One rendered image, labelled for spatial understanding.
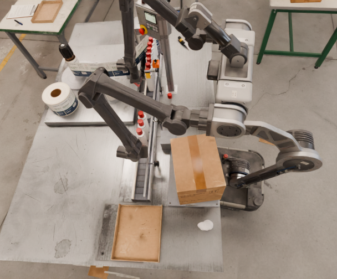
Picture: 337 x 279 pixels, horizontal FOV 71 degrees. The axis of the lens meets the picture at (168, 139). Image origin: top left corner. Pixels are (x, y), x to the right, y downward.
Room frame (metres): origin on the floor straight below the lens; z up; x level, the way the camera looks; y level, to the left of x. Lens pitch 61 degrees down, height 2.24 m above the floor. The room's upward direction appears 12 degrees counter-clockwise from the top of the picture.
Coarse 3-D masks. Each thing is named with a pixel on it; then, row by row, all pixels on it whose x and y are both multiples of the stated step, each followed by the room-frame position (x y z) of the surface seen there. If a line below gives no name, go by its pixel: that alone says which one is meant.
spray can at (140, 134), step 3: (138, 129) 0.75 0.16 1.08; (138, 132) 0.73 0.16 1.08; (141, 132) 0.73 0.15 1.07; (144, 132) 0.74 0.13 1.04; (138, 135) 0.73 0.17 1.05; (141, 135) 0.72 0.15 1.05; (144, 135) 0.73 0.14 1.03; (141, 138) 0.72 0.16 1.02; (144, 138) 0.72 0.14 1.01; (141, 141) 0.72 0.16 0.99; (144, 141) 0.72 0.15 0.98; (147, 141) 0.74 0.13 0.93; (144, 144) 0.72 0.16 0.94; (147, 144) 0.73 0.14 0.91
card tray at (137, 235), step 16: (128, 208) 0.37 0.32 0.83; (144, 208) 0.35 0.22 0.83; (160, 208) 0.33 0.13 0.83; (128, 224) 0.28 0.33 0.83; (144, 224) 0.26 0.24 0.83; (160, 224) 0.23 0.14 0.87; (128, 240) 0.19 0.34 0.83; (144, 240) 0.17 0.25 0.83; (160, 240) 0.16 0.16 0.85; (112, 256) 0.12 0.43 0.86; (128, 256) 0.11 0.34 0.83; (144, 256) 0.09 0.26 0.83
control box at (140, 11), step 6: (138, 6) 1.29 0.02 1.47; (144, 6) 1.27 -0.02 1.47; (138, 12) 1.30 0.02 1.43; (150, 12) 1.22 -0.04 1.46; (156, 12) 1.20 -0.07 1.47; (138, 18) 1.31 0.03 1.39; (144, 18) 1.27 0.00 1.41; (156, 18) 1.20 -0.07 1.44; (144, 24) 1.28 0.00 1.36; (156, 24) 1.20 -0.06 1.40; (168, 24) 1.24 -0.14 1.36; (150, 30) 1.24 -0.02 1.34; (168, 30) 1.24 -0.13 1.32; (150, 36) 1.25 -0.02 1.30; (156, 36) 1.21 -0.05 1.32
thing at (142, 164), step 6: (156, 84) 1.24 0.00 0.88; (156, 90) 1.18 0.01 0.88; (150, 96) 1.14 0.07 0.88; (156, 96) 1.15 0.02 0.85; (150, 120) 0.93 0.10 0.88; (150, 150) 0.70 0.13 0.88; (150, 156) 0.66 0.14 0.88; (138, 162) 0.63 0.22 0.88; (144, 162) 0.62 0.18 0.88; (150, 162) 0.61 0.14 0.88; (138, 168) 0.59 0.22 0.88; (144, 168) 0.58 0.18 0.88; (138, 174) 0.55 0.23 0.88; (144, 174) 0.54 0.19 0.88; (138, 180) 0.51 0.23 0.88; (144, 180) 0.50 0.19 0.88; (138, 186) 0.48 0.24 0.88; (138, 192) 0.44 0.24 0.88; (138, 198) 0.40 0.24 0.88; (144, 198) 0.40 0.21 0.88
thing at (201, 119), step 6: (204, 108) 0.53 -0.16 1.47; (210, 108) 0.50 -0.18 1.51; (192, 114) 0.51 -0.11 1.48; (198, 114) 0.50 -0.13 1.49; (204, 114) 0.49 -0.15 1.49; (210, 114) 0.47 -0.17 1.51; (192, 120) 0.48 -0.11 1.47; (198, 120) 0.48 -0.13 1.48; (204, 120) 0.47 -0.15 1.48; (210, 120) 0.45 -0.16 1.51; (192, 126) 0.48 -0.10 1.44; (198, 126) 0.46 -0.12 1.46; (204, 126) 0.45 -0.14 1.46; (210, 126) 0.44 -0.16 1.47
